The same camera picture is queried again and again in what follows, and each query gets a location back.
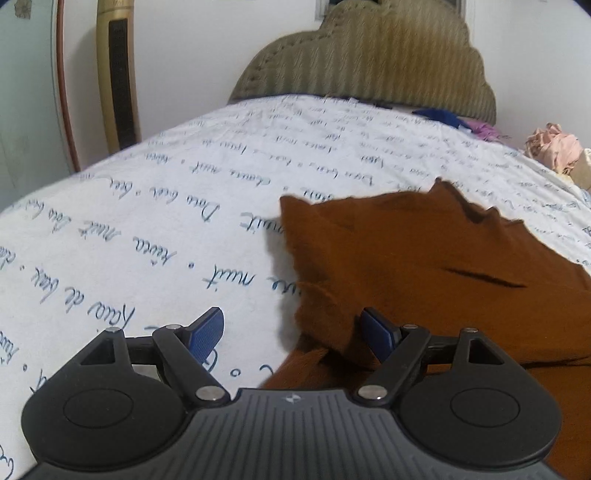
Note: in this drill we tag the cream cloth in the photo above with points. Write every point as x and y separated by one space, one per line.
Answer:
581 168

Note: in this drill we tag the brown fleece garment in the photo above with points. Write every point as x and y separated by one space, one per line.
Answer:
415 258

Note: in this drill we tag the white script-printed bedsheet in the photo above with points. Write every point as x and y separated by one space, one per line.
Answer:
138 207

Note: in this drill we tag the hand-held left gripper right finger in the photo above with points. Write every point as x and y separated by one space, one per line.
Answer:
375 332

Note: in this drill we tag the dark blue cloth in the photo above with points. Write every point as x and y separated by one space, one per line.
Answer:
438 115

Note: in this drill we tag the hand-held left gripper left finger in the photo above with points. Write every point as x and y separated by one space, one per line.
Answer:
207 330

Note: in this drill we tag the gold tower air conditioner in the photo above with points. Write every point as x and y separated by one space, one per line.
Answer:
121 74

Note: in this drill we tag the olive padded headboard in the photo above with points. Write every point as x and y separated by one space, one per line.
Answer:
369 55

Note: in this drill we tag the dark wall frame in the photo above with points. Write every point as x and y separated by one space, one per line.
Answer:
323 8

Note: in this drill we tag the purple cloth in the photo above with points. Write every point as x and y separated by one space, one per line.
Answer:
482 128

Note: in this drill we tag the glass door with wooden frame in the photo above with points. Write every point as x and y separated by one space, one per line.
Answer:
27 92

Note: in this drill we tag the pink crumpled cloth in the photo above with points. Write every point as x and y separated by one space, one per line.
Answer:
554 147

